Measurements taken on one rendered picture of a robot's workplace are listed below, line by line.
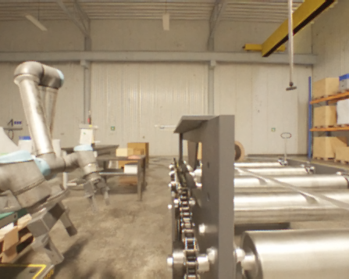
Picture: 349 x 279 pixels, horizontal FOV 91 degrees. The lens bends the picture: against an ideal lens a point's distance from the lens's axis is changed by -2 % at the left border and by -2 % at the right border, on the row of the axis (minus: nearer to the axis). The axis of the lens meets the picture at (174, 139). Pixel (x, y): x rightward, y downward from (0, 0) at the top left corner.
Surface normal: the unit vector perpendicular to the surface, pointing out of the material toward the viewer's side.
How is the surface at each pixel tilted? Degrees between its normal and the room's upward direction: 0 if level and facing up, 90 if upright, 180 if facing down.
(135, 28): 90
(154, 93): 90
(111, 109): 90
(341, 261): 59
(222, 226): 90
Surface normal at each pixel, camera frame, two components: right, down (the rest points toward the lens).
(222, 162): 0.02, 0.01
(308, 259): 0.02, -0.51
